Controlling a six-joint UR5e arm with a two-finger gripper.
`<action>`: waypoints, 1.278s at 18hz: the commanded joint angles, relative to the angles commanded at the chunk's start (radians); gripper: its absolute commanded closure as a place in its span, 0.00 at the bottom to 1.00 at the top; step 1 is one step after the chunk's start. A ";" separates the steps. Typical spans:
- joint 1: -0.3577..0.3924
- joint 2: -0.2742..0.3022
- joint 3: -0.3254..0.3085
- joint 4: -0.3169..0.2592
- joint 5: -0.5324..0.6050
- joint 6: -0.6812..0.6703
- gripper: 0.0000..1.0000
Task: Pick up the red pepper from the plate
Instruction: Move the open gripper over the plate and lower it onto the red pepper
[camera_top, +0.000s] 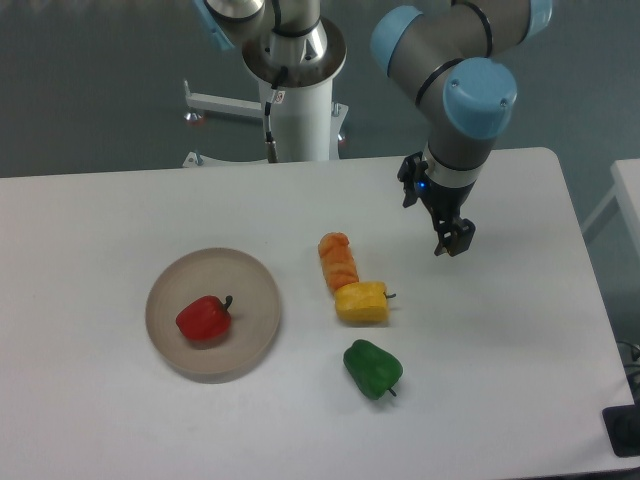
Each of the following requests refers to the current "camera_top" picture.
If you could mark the orange bell pepper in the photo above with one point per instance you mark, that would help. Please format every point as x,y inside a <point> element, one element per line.
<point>337,262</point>

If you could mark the green bell pepper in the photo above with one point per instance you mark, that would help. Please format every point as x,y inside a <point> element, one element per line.
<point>374,370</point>

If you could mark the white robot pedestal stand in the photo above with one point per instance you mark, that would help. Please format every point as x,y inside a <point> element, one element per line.
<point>301,121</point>

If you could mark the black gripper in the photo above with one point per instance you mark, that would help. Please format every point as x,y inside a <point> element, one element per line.
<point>454,233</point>

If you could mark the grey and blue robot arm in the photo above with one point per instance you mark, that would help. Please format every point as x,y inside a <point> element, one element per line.
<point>445,66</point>

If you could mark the white side table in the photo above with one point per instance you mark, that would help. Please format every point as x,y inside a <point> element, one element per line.
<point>622,197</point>

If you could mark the black box at edge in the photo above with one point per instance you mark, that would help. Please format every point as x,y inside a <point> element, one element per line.
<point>622,425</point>

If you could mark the yellow bell pepper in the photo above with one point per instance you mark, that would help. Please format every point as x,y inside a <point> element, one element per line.
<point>363,302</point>

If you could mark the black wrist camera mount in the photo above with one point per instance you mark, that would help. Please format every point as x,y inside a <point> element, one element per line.
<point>411,175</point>

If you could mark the beige round plate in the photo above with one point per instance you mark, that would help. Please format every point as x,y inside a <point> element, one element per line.
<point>255,312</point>

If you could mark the red bell pepper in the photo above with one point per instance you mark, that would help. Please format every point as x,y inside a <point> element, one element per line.
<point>206,318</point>

